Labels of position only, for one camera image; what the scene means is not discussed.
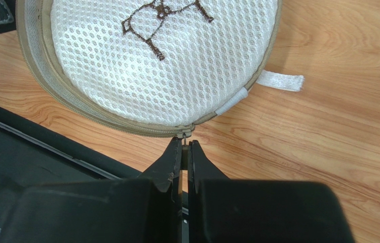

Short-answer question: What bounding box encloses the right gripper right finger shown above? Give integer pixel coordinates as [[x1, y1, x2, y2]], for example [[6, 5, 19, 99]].
[[188, 140, 354, 242]]

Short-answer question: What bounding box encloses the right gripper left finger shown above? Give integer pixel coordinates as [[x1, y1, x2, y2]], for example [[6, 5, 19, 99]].
[[0, 138, 182, 242]]

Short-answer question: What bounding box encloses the beige mesh laundry bag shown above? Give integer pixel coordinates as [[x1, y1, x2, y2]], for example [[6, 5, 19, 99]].
[[16, 0, 305, 138]]

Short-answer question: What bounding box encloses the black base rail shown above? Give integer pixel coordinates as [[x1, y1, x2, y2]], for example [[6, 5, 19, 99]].
[[0, 107, 139, 230]]

